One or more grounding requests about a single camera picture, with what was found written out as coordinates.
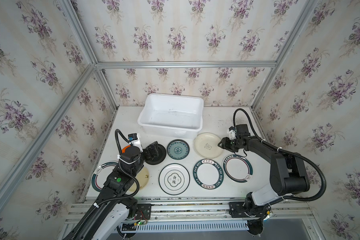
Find cream bear plate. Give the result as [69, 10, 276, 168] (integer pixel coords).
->
[194, 133, 223, 159]

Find white plate green red rim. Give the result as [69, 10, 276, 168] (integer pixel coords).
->
[223, 154, 254, 183]

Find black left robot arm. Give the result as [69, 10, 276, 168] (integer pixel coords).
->
[64, 141, 166, 240]

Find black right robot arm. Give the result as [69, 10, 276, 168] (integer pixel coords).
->
[218, 124, 310, 217]

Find white plastic bin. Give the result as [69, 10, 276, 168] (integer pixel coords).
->
[138, 94, 204, 140]

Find orange plate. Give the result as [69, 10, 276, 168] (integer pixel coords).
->
[122, 145, 131, 153]

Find yellowish cream plate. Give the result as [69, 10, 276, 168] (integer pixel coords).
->
[128, 167, 150, 194]

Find teal blue floral plate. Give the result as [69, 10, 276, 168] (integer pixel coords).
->
[167, 139, 190, 160]

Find white plate green lettered rim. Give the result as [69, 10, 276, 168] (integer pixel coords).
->
[193, 159, 224, 190]

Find white plate black rim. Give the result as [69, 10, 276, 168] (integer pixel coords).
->
[159, 164, 190, 196]

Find white green rim plate left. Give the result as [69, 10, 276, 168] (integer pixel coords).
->
[91, 162, 118, 192]

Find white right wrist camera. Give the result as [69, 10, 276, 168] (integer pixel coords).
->
[228, 127, 237, 140]

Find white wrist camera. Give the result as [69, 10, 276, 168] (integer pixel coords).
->
[128, 133, 143, 153]
[228, 127, 237, 140]

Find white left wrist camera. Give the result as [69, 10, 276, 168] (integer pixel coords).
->
[128, 133, 143, 153]

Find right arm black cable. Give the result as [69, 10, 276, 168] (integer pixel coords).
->
[232, 107, 327, 202]

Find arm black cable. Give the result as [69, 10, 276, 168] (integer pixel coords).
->
[68, 128, 140, 240]
[232, 107, 327, 202]

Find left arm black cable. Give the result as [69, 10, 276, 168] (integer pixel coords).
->
[68, 128, 140, 240]

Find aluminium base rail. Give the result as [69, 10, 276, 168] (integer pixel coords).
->
[58, 198, 325, 240]

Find aluminium frame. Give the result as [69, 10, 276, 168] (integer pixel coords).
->
[0, 0, 319, 217]

